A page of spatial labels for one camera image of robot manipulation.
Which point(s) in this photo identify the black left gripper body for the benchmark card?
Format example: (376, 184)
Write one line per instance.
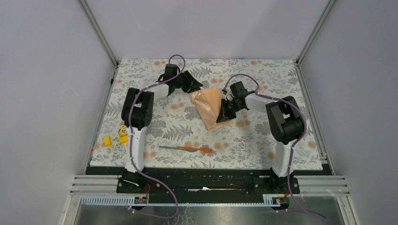
(183, 81)

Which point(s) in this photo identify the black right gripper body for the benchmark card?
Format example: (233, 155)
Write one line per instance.
(229, 108)

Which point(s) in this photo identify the orange cloth napkin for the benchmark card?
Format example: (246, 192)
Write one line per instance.
(208, 104)

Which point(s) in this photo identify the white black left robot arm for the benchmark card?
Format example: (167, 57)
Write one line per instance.
(137, 110)

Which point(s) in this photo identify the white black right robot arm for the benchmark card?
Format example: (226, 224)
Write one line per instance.
(286, 123)

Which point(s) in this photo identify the orange plastic fork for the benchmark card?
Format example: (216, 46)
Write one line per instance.
(192, 149)

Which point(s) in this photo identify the floral patterned tablecloth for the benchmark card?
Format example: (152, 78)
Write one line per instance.
(246, 143)

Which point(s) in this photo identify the teal plastic knife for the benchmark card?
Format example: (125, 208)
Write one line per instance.
(176, 148)

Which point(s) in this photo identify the yellow toy block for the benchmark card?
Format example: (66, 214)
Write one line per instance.
(107, 141)
(123, 134)

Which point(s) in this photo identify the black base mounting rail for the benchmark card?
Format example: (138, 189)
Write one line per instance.
(167, 185)

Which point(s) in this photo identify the left aluminium frame post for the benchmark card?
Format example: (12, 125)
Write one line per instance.
(98, 32)

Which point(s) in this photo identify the aluminium frame post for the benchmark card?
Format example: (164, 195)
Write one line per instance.
(324, 15)
(98, 32)

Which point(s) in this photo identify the right aluminium frame post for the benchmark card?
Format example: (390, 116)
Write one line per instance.
(324, 15)

